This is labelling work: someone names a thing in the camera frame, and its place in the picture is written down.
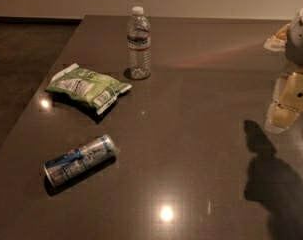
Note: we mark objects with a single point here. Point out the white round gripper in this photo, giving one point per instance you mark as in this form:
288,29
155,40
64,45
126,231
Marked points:
300,39

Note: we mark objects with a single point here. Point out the silver blue redbull can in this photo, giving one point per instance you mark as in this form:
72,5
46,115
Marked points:
77,161

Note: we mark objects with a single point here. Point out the clear plastic water bottle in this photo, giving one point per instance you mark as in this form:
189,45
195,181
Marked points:
139,44

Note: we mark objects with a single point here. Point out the green chip bag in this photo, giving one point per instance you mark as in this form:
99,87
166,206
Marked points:
88,87

